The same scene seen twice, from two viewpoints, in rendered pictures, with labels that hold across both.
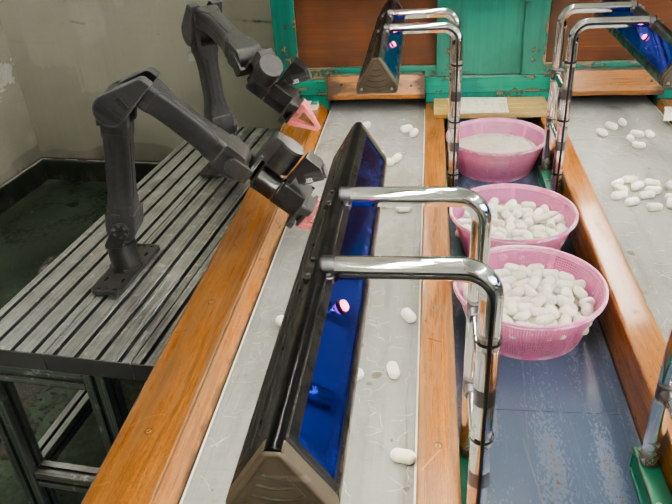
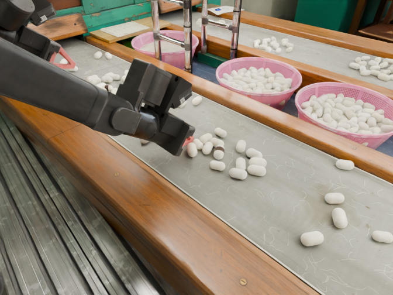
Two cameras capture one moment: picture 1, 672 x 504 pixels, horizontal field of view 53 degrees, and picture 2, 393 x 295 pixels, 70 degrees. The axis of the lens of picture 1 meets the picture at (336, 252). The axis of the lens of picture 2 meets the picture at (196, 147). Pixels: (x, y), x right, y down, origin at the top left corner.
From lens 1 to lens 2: 108 cm
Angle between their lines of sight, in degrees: 45
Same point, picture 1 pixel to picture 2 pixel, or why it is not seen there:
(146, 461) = not seen: outside the picture
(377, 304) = (310, 171)
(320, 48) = not seen: outside the picture
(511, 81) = (131, 9)
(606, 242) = (319, 70)
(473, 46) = not seen: outside the picture
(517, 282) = (328, 110)
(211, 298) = (235, 277)
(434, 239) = (261, 108)
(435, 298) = (341, 143)
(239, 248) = (156, 204)
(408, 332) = (360, 175)
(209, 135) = (83, 86)
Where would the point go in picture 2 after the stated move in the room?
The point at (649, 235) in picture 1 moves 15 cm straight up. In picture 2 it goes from (310, 62) to (322, 19)
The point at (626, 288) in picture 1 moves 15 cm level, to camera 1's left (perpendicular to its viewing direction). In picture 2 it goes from (371, 86) to (361, 108)
